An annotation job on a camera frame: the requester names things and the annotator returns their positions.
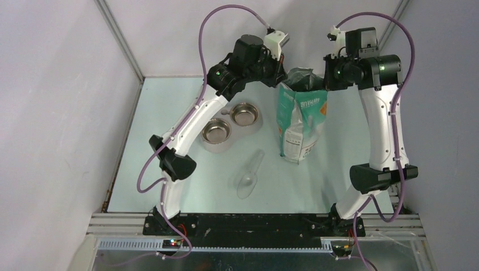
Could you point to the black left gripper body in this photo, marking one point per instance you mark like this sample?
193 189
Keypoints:
266 67

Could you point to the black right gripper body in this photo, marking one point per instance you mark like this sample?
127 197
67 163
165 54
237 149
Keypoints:
339 74

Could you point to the teal pet food bag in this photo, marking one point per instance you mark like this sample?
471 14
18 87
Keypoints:
301 113

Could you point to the clear plastic scoop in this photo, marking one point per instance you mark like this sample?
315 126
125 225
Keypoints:
249 178

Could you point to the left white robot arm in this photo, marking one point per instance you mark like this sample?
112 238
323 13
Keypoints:
253 59

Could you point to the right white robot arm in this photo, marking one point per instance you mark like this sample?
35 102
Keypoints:
356 61

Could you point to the right steel bowl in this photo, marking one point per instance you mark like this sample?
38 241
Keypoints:
244 114

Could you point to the steel bowl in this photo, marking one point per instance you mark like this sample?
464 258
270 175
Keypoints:
216 131
244 114

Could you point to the grey double bowl stand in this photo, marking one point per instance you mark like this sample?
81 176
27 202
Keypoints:
237 133

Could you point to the left steel bowl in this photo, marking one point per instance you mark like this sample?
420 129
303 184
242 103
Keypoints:
216 131

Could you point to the right controller board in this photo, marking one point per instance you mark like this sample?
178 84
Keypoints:
342 251

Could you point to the controller board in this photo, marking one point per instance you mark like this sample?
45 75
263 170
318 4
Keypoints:
342 251
172 243

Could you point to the left controller board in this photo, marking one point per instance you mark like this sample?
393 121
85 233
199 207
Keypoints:
172 243

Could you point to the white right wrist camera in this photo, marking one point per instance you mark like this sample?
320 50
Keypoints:
339 38

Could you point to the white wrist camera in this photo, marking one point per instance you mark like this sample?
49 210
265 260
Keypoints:
339 38
274 41

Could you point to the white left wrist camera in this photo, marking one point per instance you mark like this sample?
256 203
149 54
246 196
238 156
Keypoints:
274 41

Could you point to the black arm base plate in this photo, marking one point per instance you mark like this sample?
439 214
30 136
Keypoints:
297 230

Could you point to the aluminium frame rail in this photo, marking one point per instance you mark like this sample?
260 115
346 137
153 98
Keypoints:
143 232

